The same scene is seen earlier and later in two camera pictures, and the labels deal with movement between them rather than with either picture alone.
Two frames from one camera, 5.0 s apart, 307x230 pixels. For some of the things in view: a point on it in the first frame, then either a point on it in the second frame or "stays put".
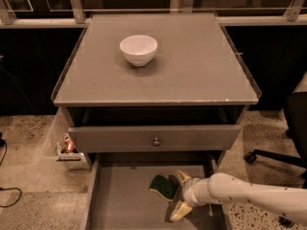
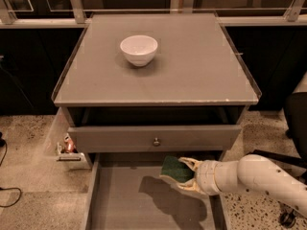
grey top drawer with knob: (154, 138) stays put
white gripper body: (189, 192) -> (206, 176)
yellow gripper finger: (182, 177) -> (192, 163)
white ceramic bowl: (138, 49) stays put
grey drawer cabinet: (153, 90) stays put
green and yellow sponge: (166, 187) -> (176, 169)
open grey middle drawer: (116, 193) stays put
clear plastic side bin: (60, 147) stays put
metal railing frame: (186, 3) stays put
